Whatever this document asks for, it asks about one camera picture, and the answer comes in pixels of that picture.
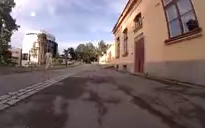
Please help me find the grey asphalt path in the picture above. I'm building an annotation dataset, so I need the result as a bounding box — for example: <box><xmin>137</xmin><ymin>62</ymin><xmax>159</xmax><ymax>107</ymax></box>
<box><xmin>0</xmin><ymin>64</ymin><xmax>205</xmax><ymax>128</ymax></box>

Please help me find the yellow building with red-framed windows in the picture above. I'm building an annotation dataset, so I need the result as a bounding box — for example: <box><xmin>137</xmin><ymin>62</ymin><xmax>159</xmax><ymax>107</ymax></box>
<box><xmin>111</xmin><ymin>0</ymin><xmax>205</xmax><ymax>88</ymax></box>

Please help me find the white round building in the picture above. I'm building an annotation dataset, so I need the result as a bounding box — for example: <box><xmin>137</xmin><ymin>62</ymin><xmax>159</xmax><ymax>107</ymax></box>
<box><xmin>21</xmin><ymin>30</ymin><xmax>59</xmax><ymax>66</ymax></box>

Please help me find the grey asphalt road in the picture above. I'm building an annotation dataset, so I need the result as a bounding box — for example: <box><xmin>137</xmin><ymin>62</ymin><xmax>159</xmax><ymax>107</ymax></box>
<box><xmin>0</xmin><ymin>64</ymin><xmax>88</xmax><ymax>100</ymax></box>

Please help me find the cobblestone strip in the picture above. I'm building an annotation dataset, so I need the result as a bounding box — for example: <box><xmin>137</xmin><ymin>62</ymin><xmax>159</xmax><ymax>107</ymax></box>
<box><xmin>0</xmin><ymin>70</ymin><xmax>81</xmax><ymax>117</ymax></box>

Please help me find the low pale building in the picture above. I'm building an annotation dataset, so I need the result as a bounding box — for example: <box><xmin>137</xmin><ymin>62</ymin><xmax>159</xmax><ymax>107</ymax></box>
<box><xmin>5</xmin><ymin>48</ymin><xmax>23</xmax><ymax>65</ymax></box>

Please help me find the grass verge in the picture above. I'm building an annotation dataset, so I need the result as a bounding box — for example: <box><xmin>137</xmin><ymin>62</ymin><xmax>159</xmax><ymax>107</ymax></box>
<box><xmin>0</xmin><ymin>62</ymin><xmax>81</xmax><ymax>77</ymax></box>

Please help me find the large dark tree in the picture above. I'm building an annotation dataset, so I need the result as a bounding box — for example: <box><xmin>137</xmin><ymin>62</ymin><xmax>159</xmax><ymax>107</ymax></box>
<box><xmin>0</xmin><ymin>0</ymin><xmax>21</xmax><ymax>66</ymax></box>

